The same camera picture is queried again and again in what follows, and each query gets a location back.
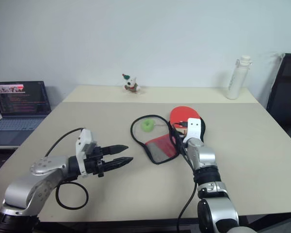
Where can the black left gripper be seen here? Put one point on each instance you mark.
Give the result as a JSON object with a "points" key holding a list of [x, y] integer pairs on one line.
{"points": [[94, 163]]}

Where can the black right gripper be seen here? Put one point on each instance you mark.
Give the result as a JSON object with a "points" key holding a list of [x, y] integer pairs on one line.
{"points": [[203, 129]]}

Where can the red table tennis paddle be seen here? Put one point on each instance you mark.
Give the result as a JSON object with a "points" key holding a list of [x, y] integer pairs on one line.
{"points": [[180, 114]]}

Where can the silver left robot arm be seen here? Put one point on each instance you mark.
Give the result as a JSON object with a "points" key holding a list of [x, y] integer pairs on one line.
{"points": [[19, 191]]}

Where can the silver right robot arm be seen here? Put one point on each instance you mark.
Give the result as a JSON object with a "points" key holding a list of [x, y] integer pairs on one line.
{"points": [[205, 155]]}

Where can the black mesh paddle case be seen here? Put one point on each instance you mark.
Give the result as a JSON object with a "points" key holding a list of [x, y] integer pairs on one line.
{"points": [[160, 145]]}

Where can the white water bottle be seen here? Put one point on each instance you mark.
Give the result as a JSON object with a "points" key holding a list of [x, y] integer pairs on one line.
{"points": [[235, 80]]}

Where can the white plush dog toy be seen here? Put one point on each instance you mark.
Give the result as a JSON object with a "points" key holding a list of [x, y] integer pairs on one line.
{"points": [[131, 85]]}

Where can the black mesh office chair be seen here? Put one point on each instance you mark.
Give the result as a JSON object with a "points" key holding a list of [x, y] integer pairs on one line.
{"points": [[285, 97]]}

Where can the open blue laptop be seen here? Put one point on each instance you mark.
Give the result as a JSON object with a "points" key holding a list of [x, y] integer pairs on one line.
{"points": [[21, 106]]}

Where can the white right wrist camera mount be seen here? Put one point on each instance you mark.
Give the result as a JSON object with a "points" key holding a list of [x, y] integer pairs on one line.
{"points": [[193, 128]]}

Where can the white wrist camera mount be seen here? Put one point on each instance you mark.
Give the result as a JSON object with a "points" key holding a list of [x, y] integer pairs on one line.
{"points": [[193, 128], [83, 140]]}

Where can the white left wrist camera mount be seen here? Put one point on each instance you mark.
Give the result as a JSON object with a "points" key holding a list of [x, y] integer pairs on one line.
{"points": [[83, 140]]}

